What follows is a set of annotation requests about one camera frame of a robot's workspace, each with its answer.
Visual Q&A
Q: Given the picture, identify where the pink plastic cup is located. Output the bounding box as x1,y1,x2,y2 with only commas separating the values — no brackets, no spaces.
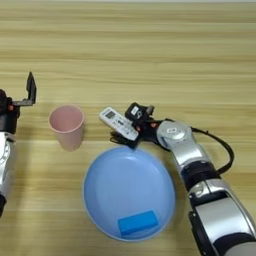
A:
48,105,85,152

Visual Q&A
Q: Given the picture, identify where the blue rectangular block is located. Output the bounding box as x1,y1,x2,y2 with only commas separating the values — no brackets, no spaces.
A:
117,210,159,236

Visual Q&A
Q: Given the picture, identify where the white remote control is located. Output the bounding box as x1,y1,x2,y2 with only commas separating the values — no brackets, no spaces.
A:
98,106,140,142

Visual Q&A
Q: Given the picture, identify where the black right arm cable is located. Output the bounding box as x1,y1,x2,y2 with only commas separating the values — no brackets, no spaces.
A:
191,126,235,176

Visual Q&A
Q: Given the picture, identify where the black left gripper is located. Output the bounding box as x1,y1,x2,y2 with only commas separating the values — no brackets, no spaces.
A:
0,71,38,134

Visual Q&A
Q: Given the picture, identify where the right gripper small black box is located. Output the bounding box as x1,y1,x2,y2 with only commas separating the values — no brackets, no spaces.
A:
124,102,150,124

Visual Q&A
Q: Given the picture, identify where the light blue round plate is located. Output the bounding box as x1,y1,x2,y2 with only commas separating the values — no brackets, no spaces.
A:
83,147,177,242

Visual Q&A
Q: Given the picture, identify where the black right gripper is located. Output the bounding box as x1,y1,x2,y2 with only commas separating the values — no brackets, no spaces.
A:
109,104,165,150

